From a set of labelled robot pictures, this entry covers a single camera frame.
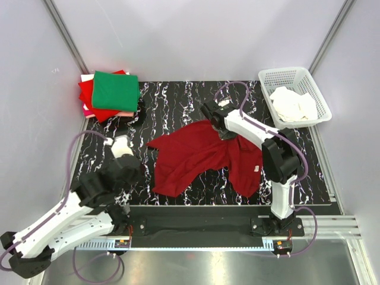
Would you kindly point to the dark red t-shirt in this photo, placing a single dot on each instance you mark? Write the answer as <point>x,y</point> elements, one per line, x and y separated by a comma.
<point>196,148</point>

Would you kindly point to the red folded t-shirt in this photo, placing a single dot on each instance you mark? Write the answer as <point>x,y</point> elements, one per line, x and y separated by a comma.
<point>86,97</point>

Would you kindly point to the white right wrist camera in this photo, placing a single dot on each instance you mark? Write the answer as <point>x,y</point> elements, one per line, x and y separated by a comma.
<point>223,103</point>

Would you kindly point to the aluminium frame post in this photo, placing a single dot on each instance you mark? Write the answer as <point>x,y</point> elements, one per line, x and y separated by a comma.
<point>62,28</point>
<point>333,30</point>

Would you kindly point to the white crumpled t-shirt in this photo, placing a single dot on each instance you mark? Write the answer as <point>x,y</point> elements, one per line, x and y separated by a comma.
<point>293,107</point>

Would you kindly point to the aluminium frame post right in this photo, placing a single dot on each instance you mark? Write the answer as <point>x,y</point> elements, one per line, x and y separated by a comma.
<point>333,30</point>

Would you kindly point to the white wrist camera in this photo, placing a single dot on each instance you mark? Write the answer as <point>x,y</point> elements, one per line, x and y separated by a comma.
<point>119,146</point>
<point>223,103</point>

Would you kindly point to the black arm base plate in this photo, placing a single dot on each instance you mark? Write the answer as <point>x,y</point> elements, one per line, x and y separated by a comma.
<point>208,226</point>

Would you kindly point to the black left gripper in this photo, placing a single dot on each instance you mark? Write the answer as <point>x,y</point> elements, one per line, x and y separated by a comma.
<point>130,165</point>

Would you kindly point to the white plastic basket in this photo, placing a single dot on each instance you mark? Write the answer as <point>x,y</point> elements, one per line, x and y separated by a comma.
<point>297,79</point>

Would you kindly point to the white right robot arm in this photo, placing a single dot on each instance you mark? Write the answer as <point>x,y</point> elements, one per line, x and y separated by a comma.
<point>281,159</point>

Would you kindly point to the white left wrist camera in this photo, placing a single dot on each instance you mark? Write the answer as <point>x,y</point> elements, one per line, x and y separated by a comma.
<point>119,146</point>

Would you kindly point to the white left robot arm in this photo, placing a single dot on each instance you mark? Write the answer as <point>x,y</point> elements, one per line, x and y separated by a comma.
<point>88,211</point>

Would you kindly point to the aluminium frame post left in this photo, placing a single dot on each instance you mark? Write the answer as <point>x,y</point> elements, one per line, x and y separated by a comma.
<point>62,28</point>

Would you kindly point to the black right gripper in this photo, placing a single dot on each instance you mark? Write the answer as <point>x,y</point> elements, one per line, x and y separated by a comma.
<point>227,133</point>

